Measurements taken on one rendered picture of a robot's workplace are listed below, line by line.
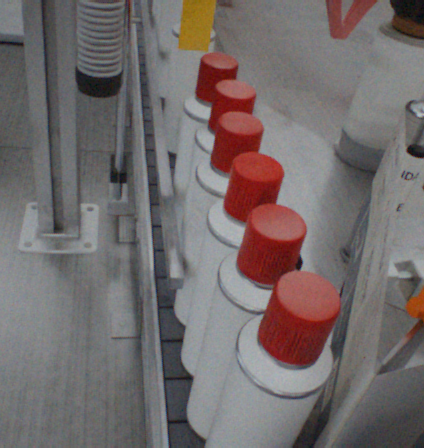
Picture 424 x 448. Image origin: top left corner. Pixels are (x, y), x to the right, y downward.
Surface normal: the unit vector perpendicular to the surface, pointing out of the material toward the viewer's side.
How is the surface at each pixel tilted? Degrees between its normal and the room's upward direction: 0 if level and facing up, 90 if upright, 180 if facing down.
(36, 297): 0
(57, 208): 90
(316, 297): 3
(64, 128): 90
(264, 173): 2
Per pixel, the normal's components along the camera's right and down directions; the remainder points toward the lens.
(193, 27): 0.14, 0.66
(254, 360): -0.43, -0.39
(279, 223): 0.14, -0.79
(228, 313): -0.64, 0.41
